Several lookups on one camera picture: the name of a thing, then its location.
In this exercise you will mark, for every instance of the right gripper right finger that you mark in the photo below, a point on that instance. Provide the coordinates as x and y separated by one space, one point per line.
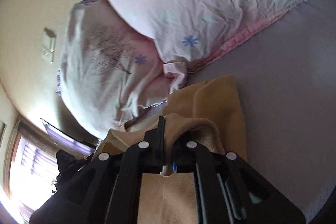
229 190

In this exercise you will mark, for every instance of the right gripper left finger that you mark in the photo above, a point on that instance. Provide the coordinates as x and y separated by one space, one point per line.
106 188

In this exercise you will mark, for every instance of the tan long-sleeve shirt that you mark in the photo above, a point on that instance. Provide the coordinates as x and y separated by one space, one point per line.
212 113

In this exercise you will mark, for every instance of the left floral pink pillow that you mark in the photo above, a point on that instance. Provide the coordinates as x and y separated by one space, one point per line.
109 73

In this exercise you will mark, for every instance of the lavender bed sheet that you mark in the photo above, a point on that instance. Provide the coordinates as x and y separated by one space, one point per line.
286 80

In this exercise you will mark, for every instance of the white wall switch plate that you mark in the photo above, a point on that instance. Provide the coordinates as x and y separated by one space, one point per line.
48 44

